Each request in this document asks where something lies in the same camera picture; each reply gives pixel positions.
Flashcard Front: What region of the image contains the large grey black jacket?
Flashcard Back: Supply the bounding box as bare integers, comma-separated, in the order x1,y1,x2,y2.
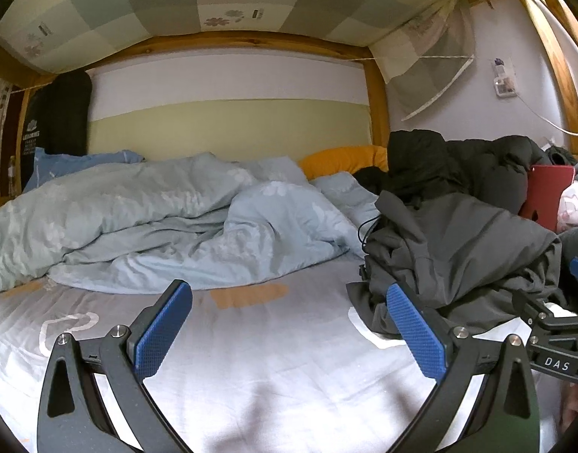
346,191,566,339

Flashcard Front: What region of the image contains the person's right hand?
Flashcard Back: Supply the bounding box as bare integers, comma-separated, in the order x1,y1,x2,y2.
559,382,578,434

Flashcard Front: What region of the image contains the grey folded garment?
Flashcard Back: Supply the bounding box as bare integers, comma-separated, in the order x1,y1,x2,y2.
557,225,578,315

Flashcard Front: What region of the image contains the pink white cloth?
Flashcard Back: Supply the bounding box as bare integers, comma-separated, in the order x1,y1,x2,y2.
557,181,578,232

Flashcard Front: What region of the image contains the red cloth item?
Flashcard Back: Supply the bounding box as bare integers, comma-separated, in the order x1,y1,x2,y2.
519,165,575,231

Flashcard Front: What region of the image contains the black puffer jacket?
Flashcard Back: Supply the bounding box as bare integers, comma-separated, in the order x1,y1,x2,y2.
355,130,550,214

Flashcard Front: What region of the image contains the light blue duvet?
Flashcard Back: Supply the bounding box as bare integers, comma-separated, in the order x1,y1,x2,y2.
0,153,378,294

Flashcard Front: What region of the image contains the blue pillow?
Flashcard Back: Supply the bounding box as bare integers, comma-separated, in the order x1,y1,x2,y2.
23,147,144,192

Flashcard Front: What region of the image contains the orange pillow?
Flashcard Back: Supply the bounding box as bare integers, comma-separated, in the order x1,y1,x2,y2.
298,145,388,180

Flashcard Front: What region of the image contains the pastel checked upper mattress sheet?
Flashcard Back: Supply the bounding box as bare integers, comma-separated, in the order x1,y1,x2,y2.
0,0,475,117

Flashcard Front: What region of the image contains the black hanging garment bag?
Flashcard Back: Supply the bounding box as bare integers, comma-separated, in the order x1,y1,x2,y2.
20,71,92,188

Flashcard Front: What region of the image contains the white charging cable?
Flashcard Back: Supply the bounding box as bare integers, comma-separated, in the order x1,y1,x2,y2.
517,89,578,140

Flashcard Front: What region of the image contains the white wall switch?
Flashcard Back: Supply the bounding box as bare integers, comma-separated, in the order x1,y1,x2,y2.
493,57,517,98

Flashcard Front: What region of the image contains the wooden bunk bed frame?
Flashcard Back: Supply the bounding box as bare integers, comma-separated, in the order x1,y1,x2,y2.
0,0,578,213

